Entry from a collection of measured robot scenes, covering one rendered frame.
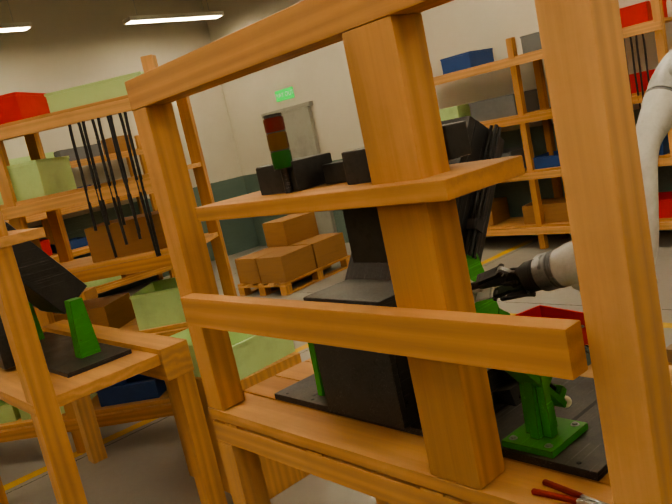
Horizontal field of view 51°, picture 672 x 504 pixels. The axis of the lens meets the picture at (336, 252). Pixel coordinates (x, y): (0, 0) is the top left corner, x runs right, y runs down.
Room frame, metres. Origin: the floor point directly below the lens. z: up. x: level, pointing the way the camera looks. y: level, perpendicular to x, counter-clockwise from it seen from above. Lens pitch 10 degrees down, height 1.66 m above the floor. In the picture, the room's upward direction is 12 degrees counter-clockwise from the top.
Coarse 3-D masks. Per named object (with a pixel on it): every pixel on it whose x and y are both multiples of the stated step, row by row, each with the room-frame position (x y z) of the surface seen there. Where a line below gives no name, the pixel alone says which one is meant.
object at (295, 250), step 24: (288, 216) 8.82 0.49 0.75; (312, 216) 8.75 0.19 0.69; (288, 240) 8.40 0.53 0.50; (312, 240) 8.39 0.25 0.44; (336, 240) 8.44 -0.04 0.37; (240, 264) 8.15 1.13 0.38; (264, 264) 7.85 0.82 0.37; (288, 264) 7.76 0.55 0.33; (312, 264) 8.08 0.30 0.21; (240, 288) 8.16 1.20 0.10; (264, 288) 7.89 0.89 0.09; (288, 288) 7.69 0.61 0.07
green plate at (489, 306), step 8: (472, 264) 1.83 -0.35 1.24; (480, 264) 1.84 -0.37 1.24; (472, 272) 1.81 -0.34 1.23; (480, 272) 1.83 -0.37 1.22; (472, 280) 1.80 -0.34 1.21; (480, 304) 1.79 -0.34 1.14; (488, 304) 1.80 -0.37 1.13; (496, 304) 1.82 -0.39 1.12; (480, 312) 1.77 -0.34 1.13; (488, 312) 1.79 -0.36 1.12; (496, 312) 1.81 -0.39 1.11
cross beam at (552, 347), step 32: (192, 320) 2.06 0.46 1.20; (224, 320) 1.91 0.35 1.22; (256, 320) 1.79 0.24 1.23; (288, 320) 1.68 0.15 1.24; (320, 320) 1.58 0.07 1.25; (352, 320) 1.49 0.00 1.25; (384, 320) 1.42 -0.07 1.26; (416, 320) 1.34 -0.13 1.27; (448, 320) 1.28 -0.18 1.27; (480, 320) 1.23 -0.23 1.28; (512, 320) 1.19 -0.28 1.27; (544, 320) 1.16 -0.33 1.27; (576, 320) 1.12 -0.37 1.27; (384, 352) 1.43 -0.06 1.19; (416, 352) 1.36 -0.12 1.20; (448, 352) 1.29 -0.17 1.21; (480, 352) 1.23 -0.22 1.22; (512, 352) 1.18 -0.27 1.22; (544, 352) 1.13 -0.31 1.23; (576, 352) 1.10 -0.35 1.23
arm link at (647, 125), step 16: (656, 96) 1.65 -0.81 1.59; (640, 112) 1.67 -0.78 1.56; (656, 112) 1.63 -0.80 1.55; (640, 128) 1.63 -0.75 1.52; (656, 128) 1.62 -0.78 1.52; (640, 144) 1.61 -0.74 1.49; (656, 144) 1.61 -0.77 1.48; (640, 160) 1.60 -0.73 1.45; (656, 160) 1.60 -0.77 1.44; (656, 176) 1.59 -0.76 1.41; (656, 192) 1.59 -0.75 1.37; (656, 208) 1.58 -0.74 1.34; (656, 224) 1.57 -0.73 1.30; (656, 240) 1.56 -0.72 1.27; (656, 256) 1.56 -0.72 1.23
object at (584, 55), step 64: (576, 0) 1.06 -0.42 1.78; (384, 64) 1.37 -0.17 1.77; (576, 64) 1.08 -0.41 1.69; (384, 128) 1.40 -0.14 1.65; (576, 128) 1.09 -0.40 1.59; (192, 192) 2.18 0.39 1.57; (576, 192) 1.10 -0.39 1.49; (640, 192) 1.10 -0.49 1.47; (192, 256) 2.14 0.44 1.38; (448, 256) 1.37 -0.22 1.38; (576, 256) 1.11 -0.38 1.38; (640, 256) 1.08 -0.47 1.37; (640, 320) 1.06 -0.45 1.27; (448, 384) 1.37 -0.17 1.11; (640, 384) 1.06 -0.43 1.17; (448, 448) 1.40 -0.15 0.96; (640, 448) 1.07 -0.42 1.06
